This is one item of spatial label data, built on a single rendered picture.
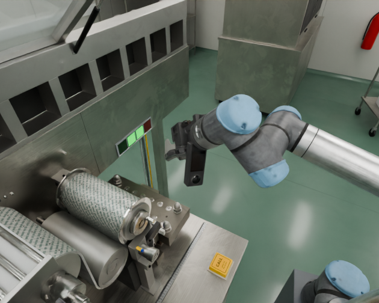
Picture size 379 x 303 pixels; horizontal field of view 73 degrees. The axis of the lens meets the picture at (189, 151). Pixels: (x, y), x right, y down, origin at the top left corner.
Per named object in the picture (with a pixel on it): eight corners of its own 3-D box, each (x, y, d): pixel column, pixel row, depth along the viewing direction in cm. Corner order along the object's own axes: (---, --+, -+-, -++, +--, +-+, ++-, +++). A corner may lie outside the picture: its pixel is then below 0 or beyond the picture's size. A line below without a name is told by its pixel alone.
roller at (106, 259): (104, 294, 73) (94, 276, 65) (44, 253, 83) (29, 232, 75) (130, 259, 81) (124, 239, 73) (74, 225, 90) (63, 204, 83)
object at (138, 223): (130, 229, 70) (146, 207, 74) (125, 226, 71) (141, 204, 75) (138, 239, 76) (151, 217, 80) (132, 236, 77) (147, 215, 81)
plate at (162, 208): (169, 246, 100) (168, 238, 96) (94, 205, 114) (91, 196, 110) (189, 216, 110) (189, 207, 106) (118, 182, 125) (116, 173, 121)
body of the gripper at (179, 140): (193, 128, 73) (215, 113, 62) (198, 157, 71) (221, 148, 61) (168, 128, 69) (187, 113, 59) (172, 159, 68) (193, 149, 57)
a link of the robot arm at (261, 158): (301, 153, 55) (271, 113, 54) (285, 186, 48) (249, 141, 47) (272, 163, 61) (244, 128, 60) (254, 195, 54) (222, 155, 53)
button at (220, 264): (225, 278, 97) (225, 275, 96) (208, 269, 100) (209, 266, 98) (232, 262, 102) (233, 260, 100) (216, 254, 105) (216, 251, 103)
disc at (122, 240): (124, 254, 76) (115, 225, 66) (123, 252, 76) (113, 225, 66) (153, 216, 86) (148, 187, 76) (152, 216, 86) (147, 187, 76)
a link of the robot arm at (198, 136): (232, 144, 57) (200, 145, 53) (221, 149, 61) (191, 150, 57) (226, 112, 58) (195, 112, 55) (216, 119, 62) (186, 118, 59)
